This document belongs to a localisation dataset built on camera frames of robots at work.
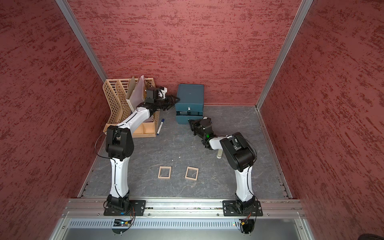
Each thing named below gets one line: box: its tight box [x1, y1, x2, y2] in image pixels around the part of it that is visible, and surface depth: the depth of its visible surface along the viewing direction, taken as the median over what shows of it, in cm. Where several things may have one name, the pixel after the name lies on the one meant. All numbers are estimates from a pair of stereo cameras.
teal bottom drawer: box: [175, 111, 204, 121], surface depth 106 cm
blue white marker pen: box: [156, 118, 165, 135], surface depth 108 cm
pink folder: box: [126, 75, 145, 111], surface depth 89 cm
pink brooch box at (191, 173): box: [184, 166, 200, 181], surface depth 87 cm
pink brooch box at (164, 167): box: [157, 166, 172, 179], surface depth 87 cm
